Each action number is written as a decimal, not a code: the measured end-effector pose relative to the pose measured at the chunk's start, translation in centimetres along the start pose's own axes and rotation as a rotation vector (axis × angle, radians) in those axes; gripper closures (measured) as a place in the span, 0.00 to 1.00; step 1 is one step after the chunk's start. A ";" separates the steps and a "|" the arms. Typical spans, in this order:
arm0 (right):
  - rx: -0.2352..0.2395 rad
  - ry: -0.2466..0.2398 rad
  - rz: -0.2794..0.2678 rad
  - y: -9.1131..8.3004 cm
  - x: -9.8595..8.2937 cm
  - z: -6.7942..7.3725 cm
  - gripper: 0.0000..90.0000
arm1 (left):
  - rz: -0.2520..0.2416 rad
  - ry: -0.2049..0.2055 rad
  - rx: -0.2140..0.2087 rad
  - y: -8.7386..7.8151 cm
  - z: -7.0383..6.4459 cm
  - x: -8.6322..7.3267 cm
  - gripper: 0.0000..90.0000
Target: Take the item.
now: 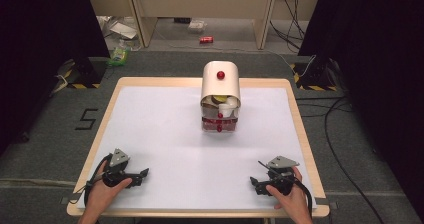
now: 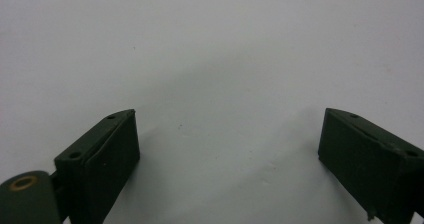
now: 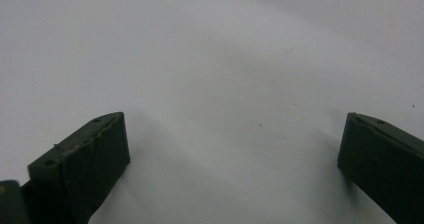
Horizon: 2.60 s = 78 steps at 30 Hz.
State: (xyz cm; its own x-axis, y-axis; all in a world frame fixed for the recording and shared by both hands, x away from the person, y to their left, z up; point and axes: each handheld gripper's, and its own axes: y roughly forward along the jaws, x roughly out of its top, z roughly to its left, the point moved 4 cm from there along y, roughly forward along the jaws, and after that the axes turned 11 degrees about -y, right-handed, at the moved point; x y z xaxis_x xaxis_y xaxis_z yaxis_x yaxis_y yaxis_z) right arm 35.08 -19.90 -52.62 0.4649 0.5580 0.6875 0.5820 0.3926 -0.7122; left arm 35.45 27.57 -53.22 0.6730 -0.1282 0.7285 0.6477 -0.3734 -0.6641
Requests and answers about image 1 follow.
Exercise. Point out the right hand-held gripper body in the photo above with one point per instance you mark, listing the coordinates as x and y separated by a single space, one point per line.
281 179

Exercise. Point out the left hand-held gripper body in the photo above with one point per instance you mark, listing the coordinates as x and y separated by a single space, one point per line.
116 175

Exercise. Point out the white drawer cabinet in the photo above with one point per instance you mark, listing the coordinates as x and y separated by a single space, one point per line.
220 84

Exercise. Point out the person's left hand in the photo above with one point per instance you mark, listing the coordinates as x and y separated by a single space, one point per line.
100 194

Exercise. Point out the person's right hand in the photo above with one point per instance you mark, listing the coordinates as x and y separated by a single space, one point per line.
295 200

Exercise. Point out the white table sheet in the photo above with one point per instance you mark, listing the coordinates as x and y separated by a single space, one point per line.
186 157

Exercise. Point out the wooden table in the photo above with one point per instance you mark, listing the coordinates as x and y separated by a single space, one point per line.
301 117

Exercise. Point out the white cup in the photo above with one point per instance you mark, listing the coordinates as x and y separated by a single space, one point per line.
225 110

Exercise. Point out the yellow-green round item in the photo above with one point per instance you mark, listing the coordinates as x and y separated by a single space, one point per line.
219 99

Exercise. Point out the yellow-black striped stand base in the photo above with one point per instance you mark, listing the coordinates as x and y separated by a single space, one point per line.
81 79
313 79

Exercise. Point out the green packet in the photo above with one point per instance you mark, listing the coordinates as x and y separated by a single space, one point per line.
118 56

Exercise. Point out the black curtain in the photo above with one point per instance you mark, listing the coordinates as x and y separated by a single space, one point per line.
376 67
43 50

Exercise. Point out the red can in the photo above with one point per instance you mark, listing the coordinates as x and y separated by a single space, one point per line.
206 39

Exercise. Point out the clear plastic box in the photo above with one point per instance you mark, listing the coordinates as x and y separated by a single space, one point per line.
196 26

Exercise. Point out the beige cabinet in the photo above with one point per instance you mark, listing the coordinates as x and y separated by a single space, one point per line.
106 0

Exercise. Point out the beige desk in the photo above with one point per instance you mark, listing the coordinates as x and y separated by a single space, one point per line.
206 0

